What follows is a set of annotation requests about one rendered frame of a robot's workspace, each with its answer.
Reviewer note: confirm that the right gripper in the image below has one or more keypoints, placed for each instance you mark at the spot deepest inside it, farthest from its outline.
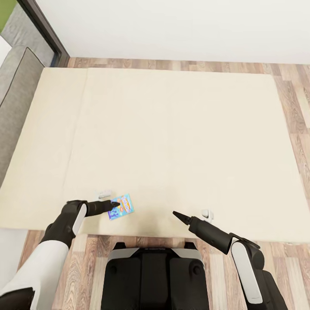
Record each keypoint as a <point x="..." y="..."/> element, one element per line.
<point x="201" y="228"/>

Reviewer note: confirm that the bed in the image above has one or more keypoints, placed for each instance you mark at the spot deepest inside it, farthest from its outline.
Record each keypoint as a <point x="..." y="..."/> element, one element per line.
<point x="174" y="140"/>

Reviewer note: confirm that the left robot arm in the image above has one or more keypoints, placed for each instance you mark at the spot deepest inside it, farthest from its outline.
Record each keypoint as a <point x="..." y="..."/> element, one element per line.
<point x="34" y="286"/>

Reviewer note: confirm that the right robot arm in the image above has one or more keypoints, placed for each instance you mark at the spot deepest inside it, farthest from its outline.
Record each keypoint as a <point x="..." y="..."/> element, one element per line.
<point x="259" y="287"/>

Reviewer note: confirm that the door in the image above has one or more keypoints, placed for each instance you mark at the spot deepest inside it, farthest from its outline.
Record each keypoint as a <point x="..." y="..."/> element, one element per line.
<point x="22" y="22"/>

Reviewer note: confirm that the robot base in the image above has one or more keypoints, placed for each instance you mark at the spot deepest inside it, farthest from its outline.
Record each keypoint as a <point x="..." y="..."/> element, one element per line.
<point x="154" y="279"/>

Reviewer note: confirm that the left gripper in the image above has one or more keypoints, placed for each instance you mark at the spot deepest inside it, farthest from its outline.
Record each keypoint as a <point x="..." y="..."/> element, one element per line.
<point x="104" y="206"/>

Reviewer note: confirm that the board game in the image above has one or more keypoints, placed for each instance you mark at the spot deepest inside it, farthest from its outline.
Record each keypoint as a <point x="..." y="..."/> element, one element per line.
<point x="124" y="208"/>

